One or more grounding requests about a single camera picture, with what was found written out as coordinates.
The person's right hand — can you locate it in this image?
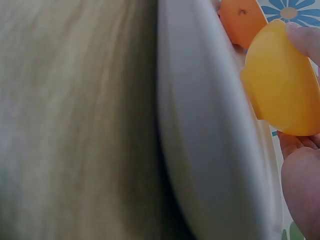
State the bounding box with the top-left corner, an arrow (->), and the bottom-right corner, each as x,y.
276,21 -> 320,240

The yellow plastic toy piece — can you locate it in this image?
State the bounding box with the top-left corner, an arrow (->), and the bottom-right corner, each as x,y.
239,19 -> 320,137

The orange plastic toy piece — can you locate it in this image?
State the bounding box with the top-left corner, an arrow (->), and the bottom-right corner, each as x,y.
216,0 -> 269,50

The white plate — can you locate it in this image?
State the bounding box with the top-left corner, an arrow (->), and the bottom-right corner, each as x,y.
156,0 -> 287,240

